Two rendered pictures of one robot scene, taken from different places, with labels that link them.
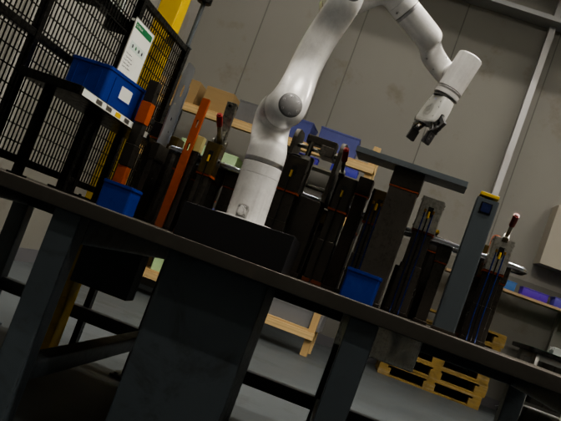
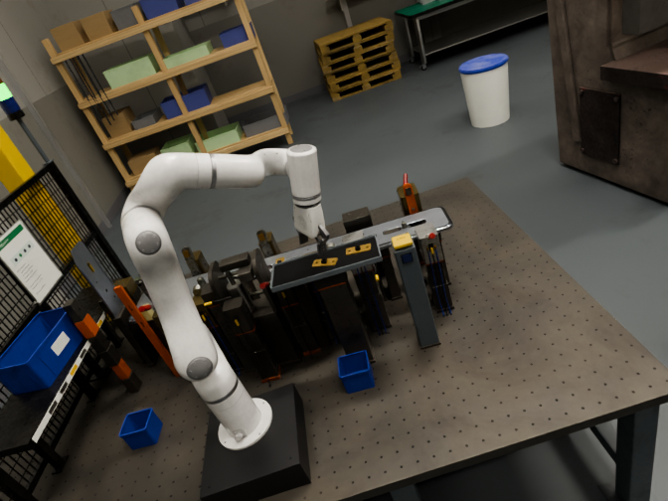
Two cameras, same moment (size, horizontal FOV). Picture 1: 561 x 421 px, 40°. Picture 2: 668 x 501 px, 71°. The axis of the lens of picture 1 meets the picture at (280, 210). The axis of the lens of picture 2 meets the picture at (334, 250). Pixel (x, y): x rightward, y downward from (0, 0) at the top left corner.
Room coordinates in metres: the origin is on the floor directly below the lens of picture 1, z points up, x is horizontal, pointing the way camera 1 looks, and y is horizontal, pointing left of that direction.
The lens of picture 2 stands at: (1.22, -0.31, 1.97)
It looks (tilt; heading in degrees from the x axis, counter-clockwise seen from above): 31 degrees down; 356
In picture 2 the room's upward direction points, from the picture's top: 20 degrees counter-clockwise
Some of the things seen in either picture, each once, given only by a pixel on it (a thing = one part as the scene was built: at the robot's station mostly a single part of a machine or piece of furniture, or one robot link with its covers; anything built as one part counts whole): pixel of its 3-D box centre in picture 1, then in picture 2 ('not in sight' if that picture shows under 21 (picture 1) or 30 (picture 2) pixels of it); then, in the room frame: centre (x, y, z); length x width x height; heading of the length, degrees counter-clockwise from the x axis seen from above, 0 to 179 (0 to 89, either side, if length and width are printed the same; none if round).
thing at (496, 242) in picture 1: (486, 291); (435, 271); (2.59, -0.74, 0.88); 0.12 x 0.07 x 0.36; 169
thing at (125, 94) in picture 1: (106, 90); (43, 348); (2.80, 0.74, 1.10); 0.30 x 0.17 x 0.13; 163
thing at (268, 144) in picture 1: (272, 129); (200, 356); (2.37, 0.11, 1.10); 0.19 x 0.12 x 0.24; 13
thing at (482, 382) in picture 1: (437, 351); (356, 58); (9.08, -2.27, 0.43); 1.22 x 0.84 x 0.87; 84
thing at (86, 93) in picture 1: (103, 114); (63, 352); (2.86, 0.73, 1.02); 0.90 x 0.22 x 0.03; 169
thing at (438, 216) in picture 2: (341, 209); (284, 261); (2.88, -0.21, 1.00); 1.38 x 0.22 x 0.02; 79
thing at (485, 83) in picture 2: not in sight; (486, 91); (5.74, -2.68, 0.31); 0.48 x 0.48 x 0.62
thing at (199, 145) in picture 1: (184, 183); (165, 339); (2.86, 0.37, 0.88); 0.04 x 0.04 x 0.37; 79
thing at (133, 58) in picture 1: (131, 60); (28, 262); (3.17, 0.79, 1.30); 0.23 x 0.02 x 0.31; 169
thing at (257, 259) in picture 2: (299, 203); (258, 311); (2.70, -0.05, 0.95); 0.18 x 0.13 x 0.49; 79
